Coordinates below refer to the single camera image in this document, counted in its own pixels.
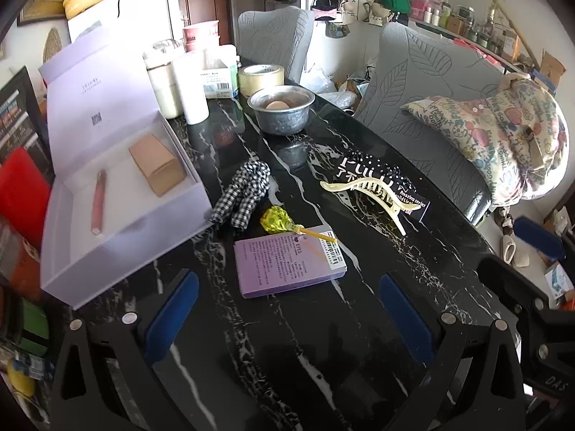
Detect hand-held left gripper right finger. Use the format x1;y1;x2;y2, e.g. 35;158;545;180
378;273;526;431

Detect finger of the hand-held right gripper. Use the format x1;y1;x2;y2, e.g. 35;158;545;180
477;255;552;314
513;216;567;262

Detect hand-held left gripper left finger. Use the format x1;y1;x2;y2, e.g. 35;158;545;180
49;270;201;431

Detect purple box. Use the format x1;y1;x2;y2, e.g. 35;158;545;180
234;223;348;299

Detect yellow green lollipop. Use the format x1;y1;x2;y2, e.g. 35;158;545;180
261;205;337;243

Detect black white checkered scrunchie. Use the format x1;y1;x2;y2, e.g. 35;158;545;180
209;160;272;234

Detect cream hair clip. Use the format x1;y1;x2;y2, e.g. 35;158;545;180
320;175;427;236

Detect lavender gift box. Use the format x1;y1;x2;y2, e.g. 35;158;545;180
38;24;214;310

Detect beige slippers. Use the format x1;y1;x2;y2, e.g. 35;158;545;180
501;238;531;270

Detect blue white carton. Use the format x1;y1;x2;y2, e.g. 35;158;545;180
546;260;575;299

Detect colourful printed cushion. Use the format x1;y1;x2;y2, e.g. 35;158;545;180
400;74;569;201

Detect pink cosmetic tube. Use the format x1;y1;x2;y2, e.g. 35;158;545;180
91;169;107;235

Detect green roll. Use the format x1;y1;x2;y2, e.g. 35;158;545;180
0;296;50;355

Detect small brown cardboard box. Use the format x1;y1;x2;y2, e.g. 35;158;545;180
128;134;187;197

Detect black white printed packet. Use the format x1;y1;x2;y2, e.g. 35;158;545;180
335;153;431;222

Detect cardboard box on shelf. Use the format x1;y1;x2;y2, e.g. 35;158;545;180
539;50;567;91

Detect red box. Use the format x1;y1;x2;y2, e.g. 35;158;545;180
0;146;52;250

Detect wide grey leaf-pattern chair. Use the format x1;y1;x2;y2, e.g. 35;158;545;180
353;22;526;227

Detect white cylinder cup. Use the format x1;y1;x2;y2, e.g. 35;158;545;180
173;51;210;125

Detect metal bowl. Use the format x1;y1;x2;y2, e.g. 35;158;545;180
247;85;316;136

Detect cream jar with lid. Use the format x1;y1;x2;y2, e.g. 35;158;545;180
143;40;186;120

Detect row of jars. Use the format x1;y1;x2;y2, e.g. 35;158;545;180
411;0;522;61

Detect white tissue box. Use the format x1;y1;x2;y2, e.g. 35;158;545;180
198;46;239;99

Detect beige tape roll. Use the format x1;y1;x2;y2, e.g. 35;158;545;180
238;65;285;98

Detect clear plastic bags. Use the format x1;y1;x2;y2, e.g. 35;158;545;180
305;65;360;108

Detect pink cup stack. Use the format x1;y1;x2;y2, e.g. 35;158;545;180
182;20;221;52

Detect narrow grey leaf-pattern chair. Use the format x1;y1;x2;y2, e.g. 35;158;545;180
236;6;315;86

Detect white refrigerator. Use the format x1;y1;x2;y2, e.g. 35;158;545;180
67;0;180;55

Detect framed picture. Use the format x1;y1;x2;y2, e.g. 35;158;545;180
17;0;68;27

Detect woven wall fan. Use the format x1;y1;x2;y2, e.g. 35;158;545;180
43;27;62;64

